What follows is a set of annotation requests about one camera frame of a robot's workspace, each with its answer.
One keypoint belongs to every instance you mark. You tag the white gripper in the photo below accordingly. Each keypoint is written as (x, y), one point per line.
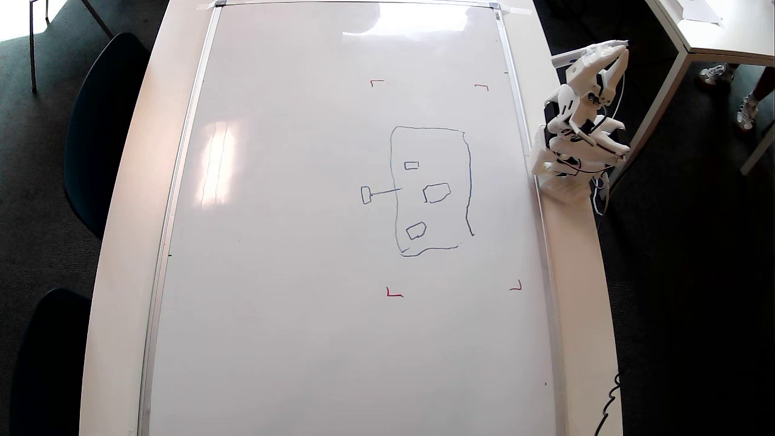
(596, 68)

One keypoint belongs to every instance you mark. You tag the large white whiteboard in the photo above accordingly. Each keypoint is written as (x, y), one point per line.
(290, 242)

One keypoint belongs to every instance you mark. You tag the white tape strip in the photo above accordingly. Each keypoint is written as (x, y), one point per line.
(514, 9)

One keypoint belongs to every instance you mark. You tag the white paper sheet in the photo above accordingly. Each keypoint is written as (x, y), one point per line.
(699, 11)

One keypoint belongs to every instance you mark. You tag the white sneaker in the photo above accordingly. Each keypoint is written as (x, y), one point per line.
(748, 112)
(717, 74)

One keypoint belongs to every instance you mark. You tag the white side table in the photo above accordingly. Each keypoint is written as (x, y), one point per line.
(726, 36)

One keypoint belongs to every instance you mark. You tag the dark blue chair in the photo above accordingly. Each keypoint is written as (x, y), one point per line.
(51, 363)
(109, 133)

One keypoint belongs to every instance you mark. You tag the grey metal furniture leg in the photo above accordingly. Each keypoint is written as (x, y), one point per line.
(32, 48)
(97, 18)

